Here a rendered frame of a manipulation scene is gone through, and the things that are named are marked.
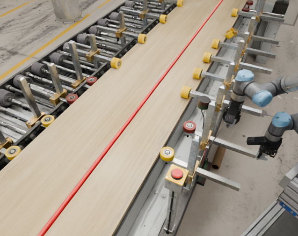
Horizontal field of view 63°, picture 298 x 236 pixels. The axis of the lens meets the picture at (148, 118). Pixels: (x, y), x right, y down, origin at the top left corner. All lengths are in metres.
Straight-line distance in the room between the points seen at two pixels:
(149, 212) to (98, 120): 0.64
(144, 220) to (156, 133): 0.50
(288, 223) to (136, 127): 1.33
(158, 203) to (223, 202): 0.90
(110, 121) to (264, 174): 1.61
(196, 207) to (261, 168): 0.78
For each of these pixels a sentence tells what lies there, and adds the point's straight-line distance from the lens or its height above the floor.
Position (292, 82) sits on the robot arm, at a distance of 1.22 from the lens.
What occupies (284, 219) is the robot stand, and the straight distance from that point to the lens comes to 2.18.
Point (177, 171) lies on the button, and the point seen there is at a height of 1.23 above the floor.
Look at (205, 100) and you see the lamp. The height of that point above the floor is 1.17.
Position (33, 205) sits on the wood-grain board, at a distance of 1.34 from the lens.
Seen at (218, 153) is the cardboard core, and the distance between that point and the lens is 2.49.
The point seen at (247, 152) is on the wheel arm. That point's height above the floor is 0.86.
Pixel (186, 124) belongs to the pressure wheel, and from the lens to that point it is 1.53.
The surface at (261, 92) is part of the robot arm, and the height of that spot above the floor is 1.32.
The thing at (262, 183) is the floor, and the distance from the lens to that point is 2.53.
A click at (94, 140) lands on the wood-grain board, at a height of 0.90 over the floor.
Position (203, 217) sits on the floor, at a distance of 2.22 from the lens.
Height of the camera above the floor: 2.01
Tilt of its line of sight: 45 degrees down
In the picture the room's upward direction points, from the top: straight up
